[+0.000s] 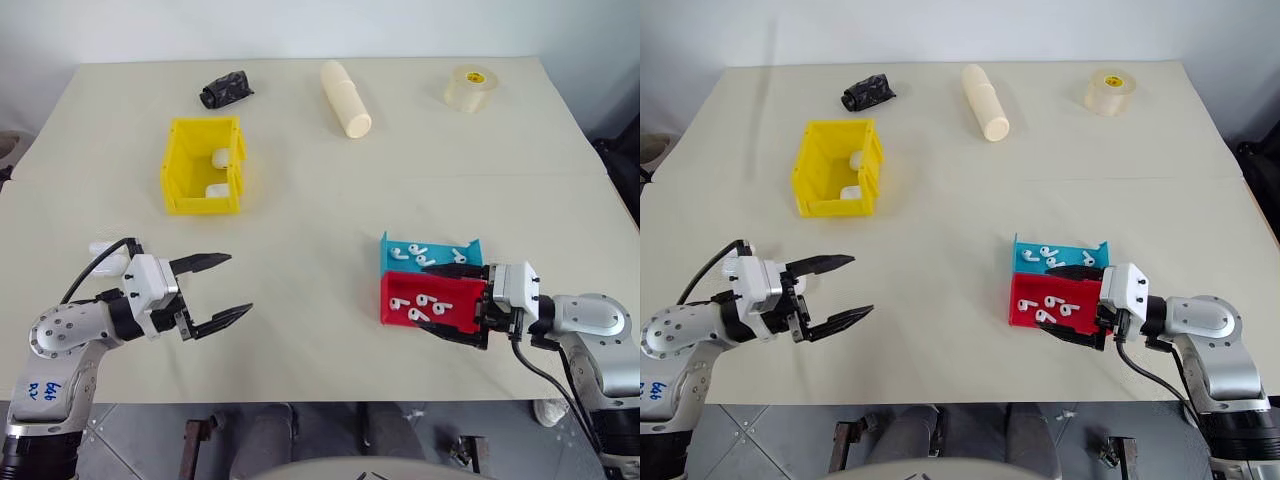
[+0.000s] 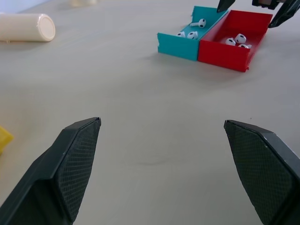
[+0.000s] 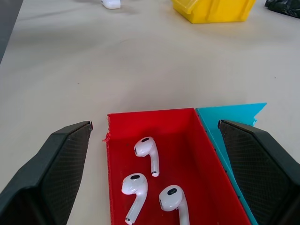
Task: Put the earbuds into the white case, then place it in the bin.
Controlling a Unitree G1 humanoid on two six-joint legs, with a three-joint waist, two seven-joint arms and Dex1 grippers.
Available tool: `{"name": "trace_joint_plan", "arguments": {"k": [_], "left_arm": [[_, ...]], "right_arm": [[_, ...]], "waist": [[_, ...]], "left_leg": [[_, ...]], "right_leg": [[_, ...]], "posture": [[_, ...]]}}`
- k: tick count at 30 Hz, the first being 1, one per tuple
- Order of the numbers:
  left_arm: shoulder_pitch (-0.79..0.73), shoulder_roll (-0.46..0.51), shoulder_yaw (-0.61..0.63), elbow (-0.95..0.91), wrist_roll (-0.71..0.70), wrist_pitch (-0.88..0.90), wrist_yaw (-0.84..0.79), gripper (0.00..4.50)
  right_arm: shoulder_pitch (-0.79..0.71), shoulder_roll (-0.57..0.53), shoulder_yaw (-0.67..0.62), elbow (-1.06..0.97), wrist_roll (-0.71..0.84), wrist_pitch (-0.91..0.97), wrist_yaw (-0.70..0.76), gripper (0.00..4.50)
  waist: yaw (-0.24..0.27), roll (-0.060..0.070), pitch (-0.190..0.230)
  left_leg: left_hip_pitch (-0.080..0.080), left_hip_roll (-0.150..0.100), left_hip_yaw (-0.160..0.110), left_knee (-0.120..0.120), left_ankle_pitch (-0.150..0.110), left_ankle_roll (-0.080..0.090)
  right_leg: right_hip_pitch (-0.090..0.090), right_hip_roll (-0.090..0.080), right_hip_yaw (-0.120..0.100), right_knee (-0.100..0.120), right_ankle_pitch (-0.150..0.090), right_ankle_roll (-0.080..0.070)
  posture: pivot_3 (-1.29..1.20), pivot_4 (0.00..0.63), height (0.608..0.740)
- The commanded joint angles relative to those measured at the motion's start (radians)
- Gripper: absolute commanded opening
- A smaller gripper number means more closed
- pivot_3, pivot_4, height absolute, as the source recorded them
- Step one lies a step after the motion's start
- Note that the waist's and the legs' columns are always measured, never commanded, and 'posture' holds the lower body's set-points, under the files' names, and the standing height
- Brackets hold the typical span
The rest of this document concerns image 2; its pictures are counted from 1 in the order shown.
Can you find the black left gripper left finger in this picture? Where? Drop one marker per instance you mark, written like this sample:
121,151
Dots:
58,178

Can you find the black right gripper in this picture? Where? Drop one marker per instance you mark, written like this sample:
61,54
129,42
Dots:
267,3

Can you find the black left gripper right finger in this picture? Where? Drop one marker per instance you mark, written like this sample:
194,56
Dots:
264,173

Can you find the yellow plastic object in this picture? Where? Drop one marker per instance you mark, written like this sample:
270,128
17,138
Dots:
4,140

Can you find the red plastic tray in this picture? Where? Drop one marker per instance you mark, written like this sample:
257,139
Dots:
222,56

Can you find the teal plastic tray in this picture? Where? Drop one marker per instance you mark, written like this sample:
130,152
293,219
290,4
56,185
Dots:
178,48

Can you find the cream cylindrical bottle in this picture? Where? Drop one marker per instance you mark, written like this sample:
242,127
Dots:
21,27

